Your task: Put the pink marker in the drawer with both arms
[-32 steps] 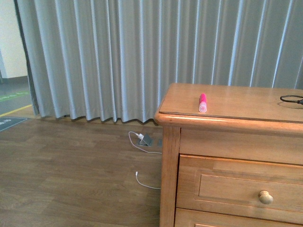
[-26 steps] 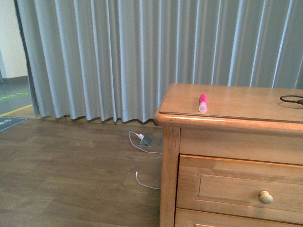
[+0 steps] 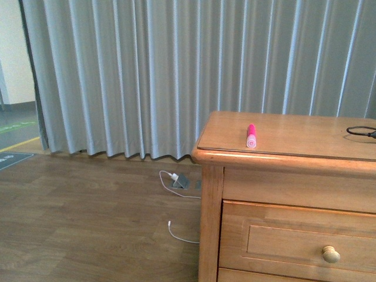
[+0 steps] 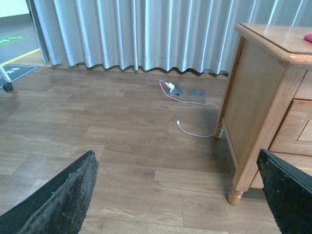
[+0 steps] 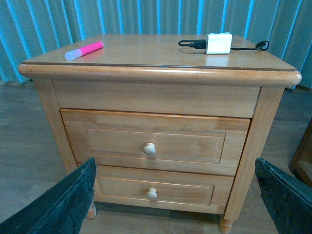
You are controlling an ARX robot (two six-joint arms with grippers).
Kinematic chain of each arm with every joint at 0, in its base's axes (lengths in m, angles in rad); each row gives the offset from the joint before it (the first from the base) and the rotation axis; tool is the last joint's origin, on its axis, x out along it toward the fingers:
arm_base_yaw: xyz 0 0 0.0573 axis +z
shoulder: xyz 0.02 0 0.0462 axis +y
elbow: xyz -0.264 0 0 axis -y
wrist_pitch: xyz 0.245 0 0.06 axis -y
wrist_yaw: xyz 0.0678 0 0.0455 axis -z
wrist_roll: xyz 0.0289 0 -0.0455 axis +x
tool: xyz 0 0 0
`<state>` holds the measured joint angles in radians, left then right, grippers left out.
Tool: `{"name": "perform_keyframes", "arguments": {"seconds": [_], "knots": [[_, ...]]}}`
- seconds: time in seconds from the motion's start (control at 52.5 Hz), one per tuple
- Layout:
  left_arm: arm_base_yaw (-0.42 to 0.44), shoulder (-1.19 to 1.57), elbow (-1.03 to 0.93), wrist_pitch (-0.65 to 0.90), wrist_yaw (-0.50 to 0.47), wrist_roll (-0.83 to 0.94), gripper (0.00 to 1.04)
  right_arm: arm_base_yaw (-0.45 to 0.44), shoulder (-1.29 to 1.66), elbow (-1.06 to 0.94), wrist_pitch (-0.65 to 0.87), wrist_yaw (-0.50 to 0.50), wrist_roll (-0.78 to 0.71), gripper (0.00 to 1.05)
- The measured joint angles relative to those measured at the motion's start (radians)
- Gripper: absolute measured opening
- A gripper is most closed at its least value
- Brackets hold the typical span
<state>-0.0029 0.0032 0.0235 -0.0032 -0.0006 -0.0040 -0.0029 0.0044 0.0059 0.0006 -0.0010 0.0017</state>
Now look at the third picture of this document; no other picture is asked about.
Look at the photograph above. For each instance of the pink marker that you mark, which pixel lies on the pink marker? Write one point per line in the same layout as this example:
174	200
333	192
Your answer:
251	141

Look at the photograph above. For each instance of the dark grey floor mat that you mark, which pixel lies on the dark grey floor mat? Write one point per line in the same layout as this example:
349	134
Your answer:
9	159

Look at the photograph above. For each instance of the grey pleated curtain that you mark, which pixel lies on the grey pleated curtain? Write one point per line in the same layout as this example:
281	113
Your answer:
142	77

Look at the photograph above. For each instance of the wooden nightstand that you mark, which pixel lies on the wooden nightstand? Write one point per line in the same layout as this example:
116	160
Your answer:
299	161

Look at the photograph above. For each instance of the closed grey floor outlet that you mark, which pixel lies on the closed grey floor outlet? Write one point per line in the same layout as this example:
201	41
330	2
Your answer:
198	185

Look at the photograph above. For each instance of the round brass drawer knob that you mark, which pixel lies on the round brass drawer knob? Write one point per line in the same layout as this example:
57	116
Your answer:
330	255

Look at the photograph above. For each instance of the open grey floor outlet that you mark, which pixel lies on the open grey floor outlet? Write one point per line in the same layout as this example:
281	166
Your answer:
181	183

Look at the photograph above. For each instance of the wooden top drawer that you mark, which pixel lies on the wooden top drawer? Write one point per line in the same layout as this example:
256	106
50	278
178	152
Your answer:
288	241

